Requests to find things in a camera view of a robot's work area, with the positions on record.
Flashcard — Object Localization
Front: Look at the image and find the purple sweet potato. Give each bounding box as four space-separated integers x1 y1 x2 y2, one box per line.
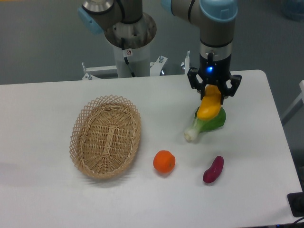
203 156 224 184

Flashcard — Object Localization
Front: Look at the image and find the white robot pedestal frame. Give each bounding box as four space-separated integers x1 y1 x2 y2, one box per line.
81 46 190 80

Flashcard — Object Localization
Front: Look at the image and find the yellow orange mango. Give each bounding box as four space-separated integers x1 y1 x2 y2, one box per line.
197 85 221 121

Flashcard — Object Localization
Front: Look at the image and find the black device at edge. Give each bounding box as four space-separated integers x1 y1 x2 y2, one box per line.
287 192 304 217

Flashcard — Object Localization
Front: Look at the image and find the green bok choy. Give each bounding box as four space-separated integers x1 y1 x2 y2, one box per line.
184 107 226 142

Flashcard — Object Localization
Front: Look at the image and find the blue object in corner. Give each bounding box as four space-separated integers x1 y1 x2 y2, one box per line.
281 0 304 22

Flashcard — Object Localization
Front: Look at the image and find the woven wicker basket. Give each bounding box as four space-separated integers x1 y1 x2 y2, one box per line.
69 95 141 179

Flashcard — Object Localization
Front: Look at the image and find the white furniture at right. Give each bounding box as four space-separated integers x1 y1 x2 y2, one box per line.
281 80 304 126

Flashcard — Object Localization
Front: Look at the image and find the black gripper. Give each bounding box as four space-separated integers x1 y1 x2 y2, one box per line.
187 55 242 104

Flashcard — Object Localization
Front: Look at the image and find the black cable on pedestal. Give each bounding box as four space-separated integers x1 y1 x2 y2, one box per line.
121 38 136 78

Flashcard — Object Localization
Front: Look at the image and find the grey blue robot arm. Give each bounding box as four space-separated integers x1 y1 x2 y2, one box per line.
77 0 242 100

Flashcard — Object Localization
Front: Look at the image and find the orange tangerine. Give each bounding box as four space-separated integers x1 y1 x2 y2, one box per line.
153 150 176 174

